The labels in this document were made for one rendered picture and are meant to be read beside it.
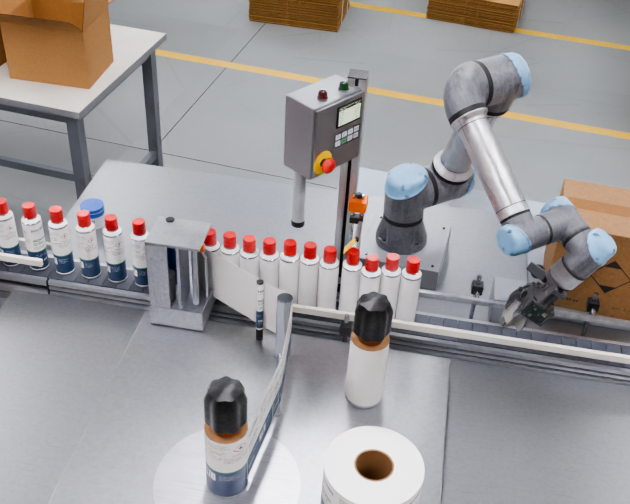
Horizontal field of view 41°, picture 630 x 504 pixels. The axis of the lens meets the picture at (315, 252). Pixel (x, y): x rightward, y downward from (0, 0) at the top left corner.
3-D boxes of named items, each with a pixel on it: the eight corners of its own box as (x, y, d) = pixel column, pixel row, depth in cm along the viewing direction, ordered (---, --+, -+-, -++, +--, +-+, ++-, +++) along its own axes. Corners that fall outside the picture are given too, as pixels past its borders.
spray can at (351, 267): (334, 314, 225) (340, 253, 213) (342, 302, 229) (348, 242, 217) (352, 320, 224) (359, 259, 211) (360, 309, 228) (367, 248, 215)
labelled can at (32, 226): (34, 258, 237) (23, 198, 225) (52, 261, 237) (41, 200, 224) (27, 270, 233) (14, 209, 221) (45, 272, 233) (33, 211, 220)
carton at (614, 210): (540, 303, 238) (561, 225, 221) (543, 253, 256) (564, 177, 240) (651, 325, 233) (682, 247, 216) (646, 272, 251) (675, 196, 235)
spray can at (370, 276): (356, 324, 223) (362, 262, 210) (355, 310, 227) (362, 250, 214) (375, 325, 223) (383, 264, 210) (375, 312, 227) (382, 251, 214)
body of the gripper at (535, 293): (514, 313, 208) (549, 284, 201) (514, 291, 214) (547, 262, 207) (539, 329, 209) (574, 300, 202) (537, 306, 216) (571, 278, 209)
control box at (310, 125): (282, 165, 207) (284, 94, 195) (331, 141, 217) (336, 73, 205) (312, 182, 201) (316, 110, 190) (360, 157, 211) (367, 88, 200)
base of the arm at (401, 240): (372, 251, 246) (374, 224, 240) (378, 222, 258) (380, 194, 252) (425, 257, 244) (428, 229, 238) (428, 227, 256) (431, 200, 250)
